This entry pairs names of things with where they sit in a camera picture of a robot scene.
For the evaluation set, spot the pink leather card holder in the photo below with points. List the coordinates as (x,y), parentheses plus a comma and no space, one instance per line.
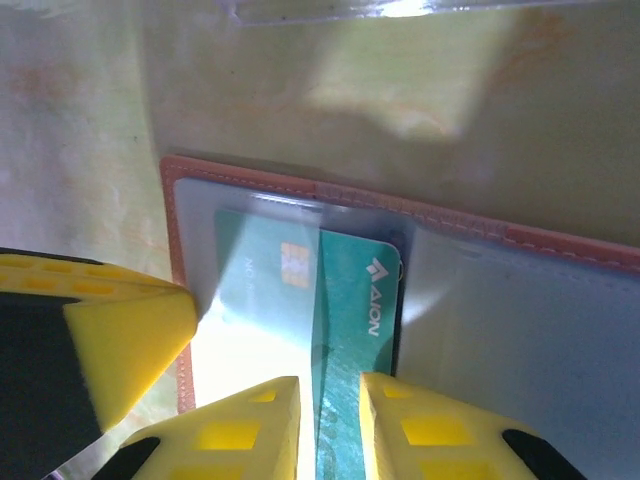
(500,325)

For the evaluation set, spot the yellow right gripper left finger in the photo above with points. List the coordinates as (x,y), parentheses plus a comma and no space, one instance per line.
(225,440)

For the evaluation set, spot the green AION credit card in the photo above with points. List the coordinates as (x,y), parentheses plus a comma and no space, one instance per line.
(350,310)

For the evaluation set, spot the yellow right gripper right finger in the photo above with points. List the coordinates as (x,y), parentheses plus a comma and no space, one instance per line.
(435,440)

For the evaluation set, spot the clear plastic box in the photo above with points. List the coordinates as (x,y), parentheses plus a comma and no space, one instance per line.
(260,15)

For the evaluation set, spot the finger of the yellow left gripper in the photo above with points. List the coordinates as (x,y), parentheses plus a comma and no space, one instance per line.
(65,269)
(130,340)

